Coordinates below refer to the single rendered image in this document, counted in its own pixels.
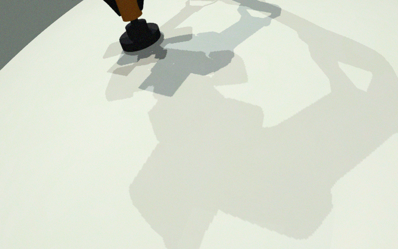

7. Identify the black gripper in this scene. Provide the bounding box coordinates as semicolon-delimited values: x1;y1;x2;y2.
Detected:
103;0;144;16

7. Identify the orange knob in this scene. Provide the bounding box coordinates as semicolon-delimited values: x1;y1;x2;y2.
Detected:
116;0;143;22

